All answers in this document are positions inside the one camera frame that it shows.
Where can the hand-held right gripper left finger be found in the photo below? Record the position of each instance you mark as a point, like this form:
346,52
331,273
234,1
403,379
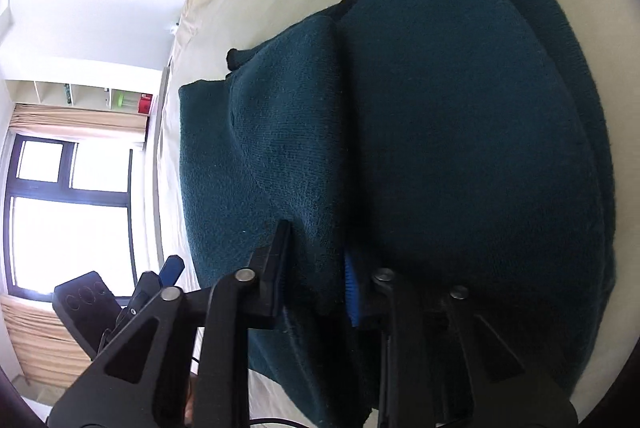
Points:
275,278

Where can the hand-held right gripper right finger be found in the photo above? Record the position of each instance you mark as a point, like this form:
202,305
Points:
352,293

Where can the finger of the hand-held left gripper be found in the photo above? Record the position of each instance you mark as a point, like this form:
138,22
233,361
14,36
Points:
142,295
171,270

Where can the teal knit sweater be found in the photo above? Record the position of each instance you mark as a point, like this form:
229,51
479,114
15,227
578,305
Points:
450,132

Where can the black framed window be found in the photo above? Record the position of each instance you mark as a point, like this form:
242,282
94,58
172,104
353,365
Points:
65,233

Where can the red box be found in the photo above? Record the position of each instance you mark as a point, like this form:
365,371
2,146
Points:
145,103

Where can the green container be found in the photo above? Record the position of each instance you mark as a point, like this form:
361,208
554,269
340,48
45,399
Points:
125,100

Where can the beige curtain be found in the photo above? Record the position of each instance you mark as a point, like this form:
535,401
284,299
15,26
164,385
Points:
75,122

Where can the white wall shelf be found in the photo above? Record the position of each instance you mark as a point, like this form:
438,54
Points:
85,92

